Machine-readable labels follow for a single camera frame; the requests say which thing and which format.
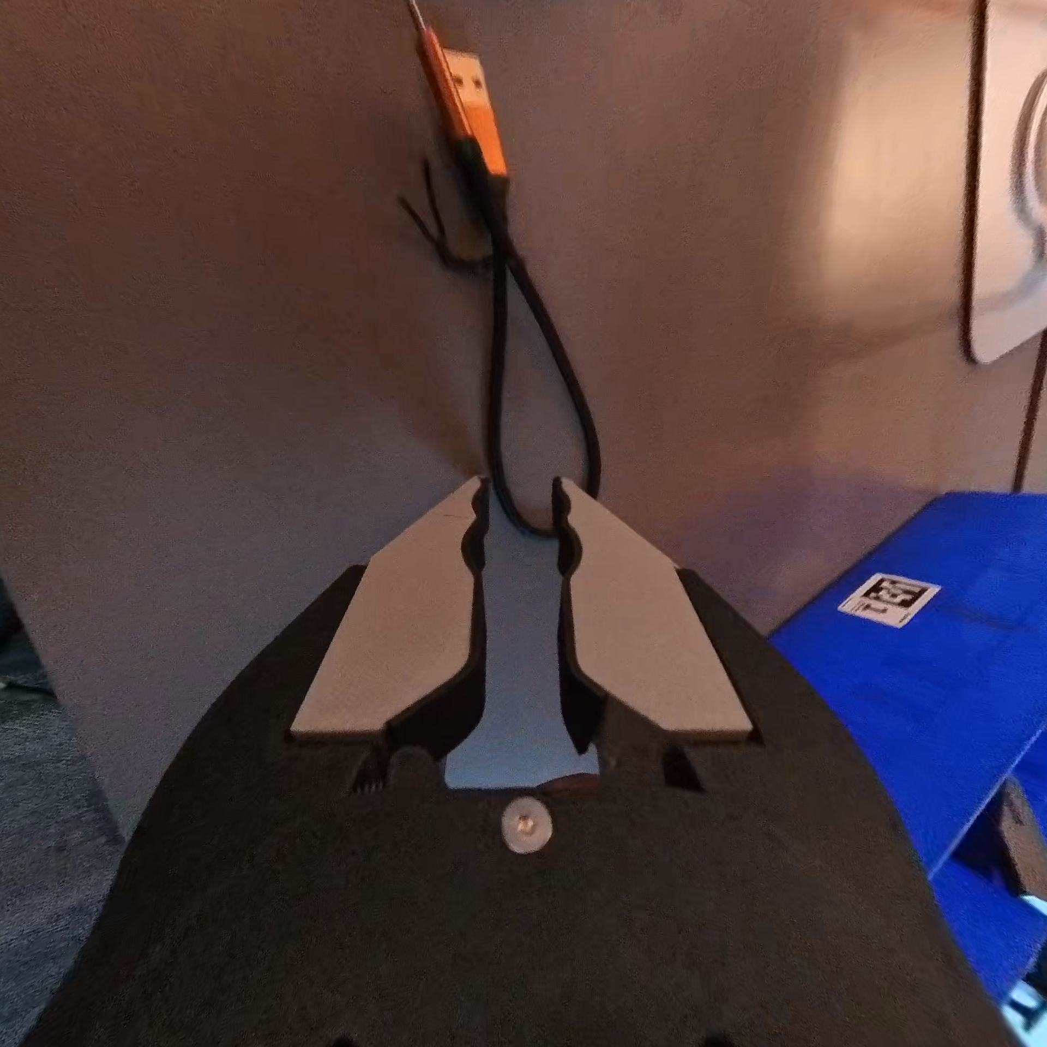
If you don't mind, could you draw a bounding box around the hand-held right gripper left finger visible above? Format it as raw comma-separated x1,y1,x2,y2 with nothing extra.
290,477,492,759

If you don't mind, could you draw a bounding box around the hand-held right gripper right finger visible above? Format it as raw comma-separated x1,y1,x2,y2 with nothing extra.
552,477,755,755

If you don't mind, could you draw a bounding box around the black cable orange plug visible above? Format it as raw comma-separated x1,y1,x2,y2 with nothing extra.
399,0,604,538

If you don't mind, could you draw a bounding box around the blue plastic bin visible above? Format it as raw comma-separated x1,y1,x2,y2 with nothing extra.
769,491,1047,1007

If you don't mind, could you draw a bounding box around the instruction sheet on wooden stand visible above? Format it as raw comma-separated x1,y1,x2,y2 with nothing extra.
961,0,1047,365

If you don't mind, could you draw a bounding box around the thin dark cable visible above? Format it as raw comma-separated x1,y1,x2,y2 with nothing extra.
1013,326,1047,494

